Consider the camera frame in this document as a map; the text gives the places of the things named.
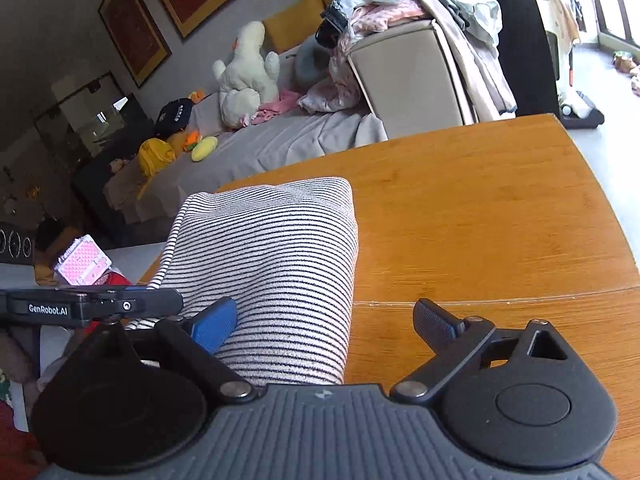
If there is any striped knit sweater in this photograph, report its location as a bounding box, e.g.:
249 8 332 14
149 177 359 386

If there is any pile of clothes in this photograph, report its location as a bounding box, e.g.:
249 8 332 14
316 0 518 122

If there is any red glossy container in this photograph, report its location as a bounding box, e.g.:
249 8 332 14
93 270 132 290

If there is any pink patterned box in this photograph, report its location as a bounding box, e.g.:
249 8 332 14
54 234 112 286

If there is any grey sheet covered sofa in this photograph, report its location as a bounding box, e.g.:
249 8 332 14
103 93 388 224

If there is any yellow bag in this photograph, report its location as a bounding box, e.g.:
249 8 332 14
138 138 176 198

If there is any yellow green plush toy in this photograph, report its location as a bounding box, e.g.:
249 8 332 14
191 136 218 162

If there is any orange plush toy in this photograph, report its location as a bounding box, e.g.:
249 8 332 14
166 130 202 156

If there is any black cap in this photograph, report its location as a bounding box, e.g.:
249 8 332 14
154 98 194 140

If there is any white plush duck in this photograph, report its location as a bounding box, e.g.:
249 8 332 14
213 21 280 129

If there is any pink cloth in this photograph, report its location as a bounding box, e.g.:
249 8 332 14
241 89 300 127

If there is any white vacuum cleaner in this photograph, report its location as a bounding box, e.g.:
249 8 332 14
544 0 606 130

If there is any floral white blanket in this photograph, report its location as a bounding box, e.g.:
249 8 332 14
297 48 361 114

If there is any grey neck pillow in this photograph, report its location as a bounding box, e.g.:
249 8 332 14
294 36 332 91

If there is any yellow cushion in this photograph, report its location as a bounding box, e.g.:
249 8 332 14
262 0 326 54

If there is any beige sofa armrest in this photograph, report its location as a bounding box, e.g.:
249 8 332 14
347 20 477 139

